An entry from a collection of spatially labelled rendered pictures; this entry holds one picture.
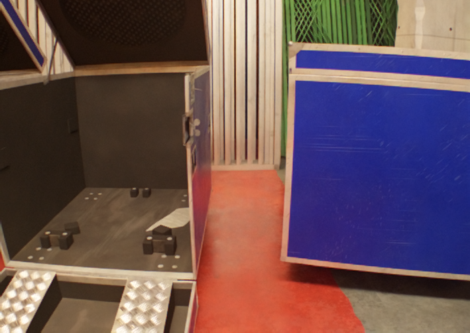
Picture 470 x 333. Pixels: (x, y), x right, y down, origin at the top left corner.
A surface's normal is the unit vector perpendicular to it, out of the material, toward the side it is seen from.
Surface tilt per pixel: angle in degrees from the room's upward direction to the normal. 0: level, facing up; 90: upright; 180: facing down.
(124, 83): 90
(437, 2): 90
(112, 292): 92
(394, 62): 90
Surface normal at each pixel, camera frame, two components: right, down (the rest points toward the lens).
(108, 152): 0.00, 0.28
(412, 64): -0.29, 0.26
